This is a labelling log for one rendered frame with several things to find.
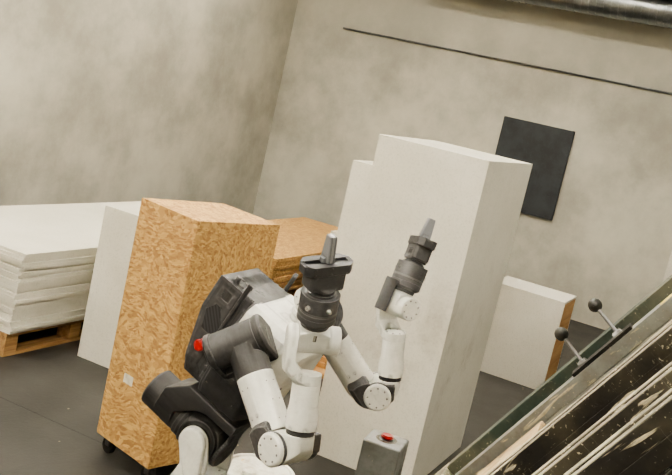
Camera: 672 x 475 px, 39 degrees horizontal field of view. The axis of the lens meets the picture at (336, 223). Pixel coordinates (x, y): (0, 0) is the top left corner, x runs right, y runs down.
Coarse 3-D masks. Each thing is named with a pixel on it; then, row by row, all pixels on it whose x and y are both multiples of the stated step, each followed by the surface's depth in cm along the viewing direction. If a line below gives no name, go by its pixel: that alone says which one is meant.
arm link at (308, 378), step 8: (288, 328) 208; (296, 328) 207; (288, 336) 207; (296, 336) 206; (288, 344) 206; (296, 344) 206; (288, 352) 206; (296, 352) 207; (288, 360) 206; (288, 368) 207; (296, 368) 207; (296, 376) 207; (304, 376) 207; (312, 376) 208; (320, 376) 209; (296, 384) 208; (304, 384) 207; (312, 384) 208; (320, 384) 210
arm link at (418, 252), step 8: (408, 240) 268; (416, 240) 262; (424, 240) 259; (408, 248) 267; (416, 248) 261; (424, 248) 261; (432, 248) 260; (408, 256) 263; (416, 256) 260; (424, 256) 261; (400, 264) 262; (408, 264) 261; (416, 264) 262; (424, 264) 263; (400, 272) 261; (408, 272) 260; (416, 272) 260; (424, 272) 262; (416, 280) 261
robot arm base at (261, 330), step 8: (256, 320) 222; (264, 320) 228; (256, 328) 220; (264, 328) 224; (256, 336) 220; (264, 336) 221; (272, 336) 230; (208, 344) 222; (264, 344) 221; (272, 344) 226; (208, 352) 221; (272, 352) 224; (208, 360) 221; (272, 360) 227; (216, 368) 222; (224, 376) 226; (232, 376) 227
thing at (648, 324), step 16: (640, 320) 243; (656, 320) 239; (624, 336) 242; (640, 336) 241; (608, 352) 244; (624, 352) 242; (592, 368) 245; (608, 368) 244; (576, 384) 247; (544, 400) 253; (560, 400) 248; (528, 416) 251; (544, 416) 250; (512, 432) 253; (496, 448) 255; (480, 464) 256
